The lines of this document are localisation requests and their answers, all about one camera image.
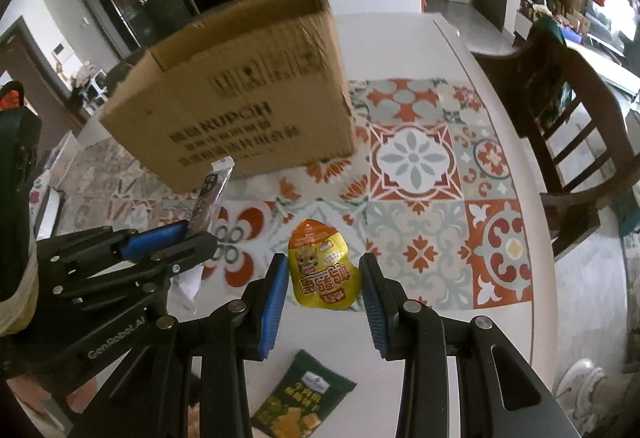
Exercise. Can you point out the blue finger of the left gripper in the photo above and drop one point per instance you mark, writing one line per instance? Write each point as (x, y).
(141, 244)
(184, 261)

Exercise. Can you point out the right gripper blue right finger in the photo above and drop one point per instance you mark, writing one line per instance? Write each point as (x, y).
(380, 305)

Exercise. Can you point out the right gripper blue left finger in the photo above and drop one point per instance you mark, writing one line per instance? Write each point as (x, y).
(274, 287)

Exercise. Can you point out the yellow orange snack pouch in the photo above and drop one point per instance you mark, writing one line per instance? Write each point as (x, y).
(322, 274)

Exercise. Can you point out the green cracker snack bag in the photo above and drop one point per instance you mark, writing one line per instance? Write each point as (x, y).
(303, 399)

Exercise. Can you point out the dark long snack bar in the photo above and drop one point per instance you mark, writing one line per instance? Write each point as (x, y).
(208, 203)

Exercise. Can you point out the person's left hand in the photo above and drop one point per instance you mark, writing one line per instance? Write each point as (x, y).
(33, 395)

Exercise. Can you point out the brown cardboard box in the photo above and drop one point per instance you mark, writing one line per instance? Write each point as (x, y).
(259, 81)

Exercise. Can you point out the brown wooden chair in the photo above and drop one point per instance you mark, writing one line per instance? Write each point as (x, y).
(556, 101)

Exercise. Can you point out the white tv cabinet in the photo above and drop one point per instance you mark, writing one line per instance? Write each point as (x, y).
(610, 63)

